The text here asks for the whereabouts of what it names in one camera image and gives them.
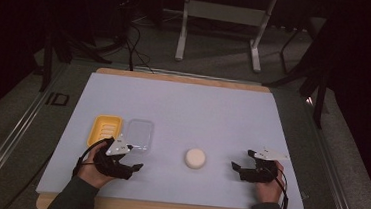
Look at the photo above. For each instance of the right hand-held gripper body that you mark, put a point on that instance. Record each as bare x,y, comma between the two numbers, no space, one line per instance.
261,172

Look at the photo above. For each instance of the white table sheet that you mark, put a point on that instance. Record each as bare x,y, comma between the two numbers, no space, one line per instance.
186,114

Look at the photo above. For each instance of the yellow soap dish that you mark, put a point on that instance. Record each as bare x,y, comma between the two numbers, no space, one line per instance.
99,134

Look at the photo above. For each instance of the clear plastic tray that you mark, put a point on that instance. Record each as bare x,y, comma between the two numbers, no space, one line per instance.
139,134

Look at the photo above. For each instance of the metal floor rail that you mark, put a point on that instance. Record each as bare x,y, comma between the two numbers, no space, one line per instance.
332,169
10,137

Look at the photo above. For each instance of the black tripod stand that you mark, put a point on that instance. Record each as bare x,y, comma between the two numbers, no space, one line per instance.
320,95

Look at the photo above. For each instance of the white metal table frame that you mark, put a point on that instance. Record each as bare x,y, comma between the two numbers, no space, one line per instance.
225,13

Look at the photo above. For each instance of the person's right hand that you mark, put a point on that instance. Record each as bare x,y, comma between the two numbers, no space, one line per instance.
269,191

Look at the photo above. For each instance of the round white soap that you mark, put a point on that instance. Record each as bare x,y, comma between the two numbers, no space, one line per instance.
195,158

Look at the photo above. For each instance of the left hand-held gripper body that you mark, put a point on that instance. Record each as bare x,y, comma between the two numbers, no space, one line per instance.
112,165

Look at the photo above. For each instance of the person's left hand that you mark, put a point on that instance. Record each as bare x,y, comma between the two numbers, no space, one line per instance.
90,174

